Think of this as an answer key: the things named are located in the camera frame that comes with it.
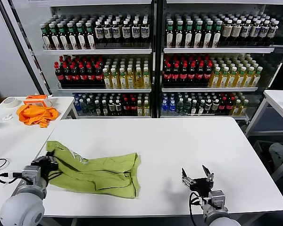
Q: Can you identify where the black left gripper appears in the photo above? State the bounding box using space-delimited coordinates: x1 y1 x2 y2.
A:
30 152 60 182

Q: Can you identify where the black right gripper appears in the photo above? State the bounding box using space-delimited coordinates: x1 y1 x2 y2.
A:
181 164 215 196

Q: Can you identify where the light green t-shirt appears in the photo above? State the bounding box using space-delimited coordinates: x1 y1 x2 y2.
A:
46 140 142 200

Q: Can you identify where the white side table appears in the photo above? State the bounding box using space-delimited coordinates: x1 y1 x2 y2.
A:
0 96 80 226
244 90 283 183

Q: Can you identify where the large white work table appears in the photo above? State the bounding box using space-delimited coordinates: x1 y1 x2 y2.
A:
8 117 283 226

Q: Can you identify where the crumpled orange cloth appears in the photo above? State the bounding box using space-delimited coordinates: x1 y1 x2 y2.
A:
17 104 59 128

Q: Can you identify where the blue water bottle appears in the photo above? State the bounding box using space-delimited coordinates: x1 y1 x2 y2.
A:
169 99 177 116
161 99 169 116
74 98 83 113

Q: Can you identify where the orange and white box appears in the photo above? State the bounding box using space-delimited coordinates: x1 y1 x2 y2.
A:
24 94 53 108

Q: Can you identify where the green clear bottle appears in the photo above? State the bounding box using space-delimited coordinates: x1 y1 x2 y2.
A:
81 98 90 113
183 97 192 116
176 97 184 116
88 98 96 115

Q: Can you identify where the white cabinet shelf board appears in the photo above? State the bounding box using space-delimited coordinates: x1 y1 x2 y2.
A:
160 115 250 120
162 87 259 93
164 48 275 54
43 48 153 56
77 115 152 119
58 88 152 93

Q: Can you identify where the black plastic crate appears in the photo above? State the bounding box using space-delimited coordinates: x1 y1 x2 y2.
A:
253 140 283 176

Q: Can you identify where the beige tape roll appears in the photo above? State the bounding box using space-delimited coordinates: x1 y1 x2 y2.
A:
3 97 21 109

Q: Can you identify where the cola bottle red cap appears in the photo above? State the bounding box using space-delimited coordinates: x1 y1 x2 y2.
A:
55 62 65 85
226 97 235 113
123 97 131 116
130 97 138 116
79 63 89 85
71 64 81 85
164 63 173 85
87 64 96 85
188 63 197 85
204 63 214 85
218 97 227 113
63 63 73 85
95 64 104 85
172 63 181 85
180 63 189 85
196 63 205 85

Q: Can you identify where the grey bag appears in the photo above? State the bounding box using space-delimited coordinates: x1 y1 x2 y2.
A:
268 142 283 171

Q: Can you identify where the dark bottle green cap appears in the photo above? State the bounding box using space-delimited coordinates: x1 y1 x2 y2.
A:
213 20 224 48
203 20 214 48
41 23 53 50
49 23 61 50
175 20 184 48
86 22 97 49
76 22 88 50
194 20 204 48
165 20 175 48
67 22 79 50
58 23 70 50
184 20 194 48

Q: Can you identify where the dark bottle blue label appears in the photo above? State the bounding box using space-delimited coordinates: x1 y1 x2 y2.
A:
95 21 105 44
131 20 141 44
103 21 113 44
268 20 280 43
241 20 252 43
112 20 122 44
251 20 262 43
122 20 132 44
260 20 271 43
141 20 150 44

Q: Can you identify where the dark bottle beige label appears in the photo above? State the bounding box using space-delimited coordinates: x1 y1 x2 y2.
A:
223 20 234 43
232 20 243 43

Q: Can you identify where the white beverage cabinet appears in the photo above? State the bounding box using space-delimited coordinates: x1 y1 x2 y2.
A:
157 0 283 122
43 0 156 120

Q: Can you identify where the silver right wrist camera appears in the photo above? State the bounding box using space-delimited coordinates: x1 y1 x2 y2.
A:
204 190 226 210

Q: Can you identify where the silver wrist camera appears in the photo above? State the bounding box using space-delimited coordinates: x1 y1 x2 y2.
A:
21 165 42 183
204 190 226 210

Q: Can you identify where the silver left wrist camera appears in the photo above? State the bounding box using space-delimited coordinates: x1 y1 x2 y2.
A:
21 165 42 183

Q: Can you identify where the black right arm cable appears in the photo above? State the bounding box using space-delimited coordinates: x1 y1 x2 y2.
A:
188 192 205 226

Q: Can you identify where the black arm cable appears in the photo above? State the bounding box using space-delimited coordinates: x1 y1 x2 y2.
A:
188 192 205 226
0 173 23 186

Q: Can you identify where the thin black table cable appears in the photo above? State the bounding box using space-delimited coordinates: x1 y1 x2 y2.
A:
0 147 9 175

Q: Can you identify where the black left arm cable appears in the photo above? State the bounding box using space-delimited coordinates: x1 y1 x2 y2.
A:
0 173 23 186

